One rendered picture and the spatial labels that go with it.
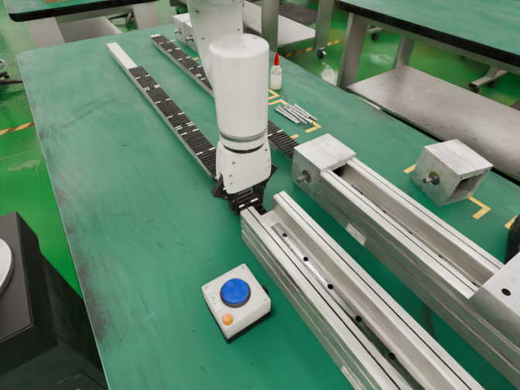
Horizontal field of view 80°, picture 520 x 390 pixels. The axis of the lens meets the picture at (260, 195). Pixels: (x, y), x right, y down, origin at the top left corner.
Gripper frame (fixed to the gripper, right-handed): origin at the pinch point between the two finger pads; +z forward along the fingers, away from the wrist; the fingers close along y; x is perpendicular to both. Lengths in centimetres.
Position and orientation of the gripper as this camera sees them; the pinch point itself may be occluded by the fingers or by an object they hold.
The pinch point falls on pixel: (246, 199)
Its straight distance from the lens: 64.9
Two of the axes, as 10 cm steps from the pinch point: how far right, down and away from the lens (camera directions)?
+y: -8.4, 3.9, -3.8
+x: 5.5, 5.9, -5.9
